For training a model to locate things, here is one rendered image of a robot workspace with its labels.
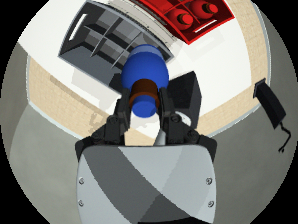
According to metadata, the blue bottle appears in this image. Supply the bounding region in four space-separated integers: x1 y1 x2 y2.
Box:
121 44 169 118

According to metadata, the red bottle crate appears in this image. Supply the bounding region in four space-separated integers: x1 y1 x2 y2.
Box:
129 0 235 45

